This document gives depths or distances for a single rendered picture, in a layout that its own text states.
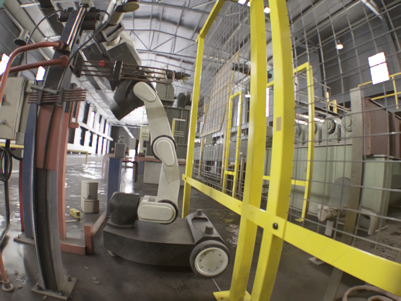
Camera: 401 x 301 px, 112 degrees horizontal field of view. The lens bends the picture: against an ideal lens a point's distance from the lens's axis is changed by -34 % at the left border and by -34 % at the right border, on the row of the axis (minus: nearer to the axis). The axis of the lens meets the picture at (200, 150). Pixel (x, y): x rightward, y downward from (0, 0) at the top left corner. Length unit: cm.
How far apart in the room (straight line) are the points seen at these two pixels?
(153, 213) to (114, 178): 84
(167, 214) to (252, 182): 55
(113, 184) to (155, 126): 90
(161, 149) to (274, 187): 66
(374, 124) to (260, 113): 178
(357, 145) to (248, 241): 49
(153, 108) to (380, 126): 226
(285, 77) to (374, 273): 55
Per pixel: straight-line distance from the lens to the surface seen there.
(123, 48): 125
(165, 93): 545
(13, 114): 137
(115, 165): 186
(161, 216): 111
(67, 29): 92
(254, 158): 72
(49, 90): 76
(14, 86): 142
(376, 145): 238
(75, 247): 124
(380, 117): 256
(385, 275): 41
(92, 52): 130
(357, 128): 66
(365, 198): 237
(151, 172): 438
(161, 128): 113
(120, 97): 118
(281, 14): 79
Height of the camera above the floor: 58
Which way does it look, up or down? 3 degrees up
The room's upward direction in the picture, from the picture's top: 5 degrees clockwise
